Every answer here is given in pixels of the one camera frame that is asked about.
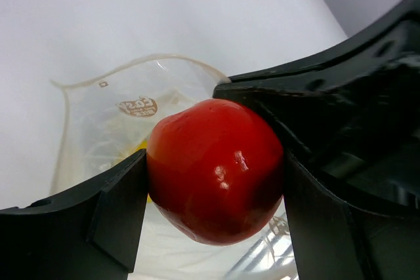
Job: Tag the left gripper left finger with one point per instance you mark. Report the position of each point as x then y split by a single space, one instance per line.
89 231

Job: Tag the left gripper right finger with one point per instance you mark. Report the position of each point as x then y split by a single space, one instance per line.
340 232

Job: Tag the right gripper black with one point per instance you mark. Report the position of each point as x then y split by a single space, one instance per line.
363 129

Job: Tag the clear zip top bag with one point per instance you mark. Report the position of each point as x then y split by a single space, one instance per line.
109 117

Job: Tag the fake red apple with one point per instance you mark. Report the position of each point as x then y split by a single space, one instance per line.
216 171

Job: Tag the fake yellow lemon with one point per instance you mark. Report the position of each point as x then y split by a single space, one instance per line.
141 149

